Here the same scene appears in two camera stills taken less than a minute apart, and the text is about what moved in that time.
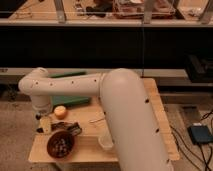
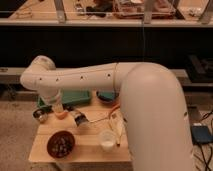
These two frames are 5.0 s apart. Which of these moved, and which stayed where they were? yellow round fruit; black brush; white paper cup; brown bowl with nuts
Moved: black brush
Stayed: brown bowl with nuts; white paper cup; yellow round fruit
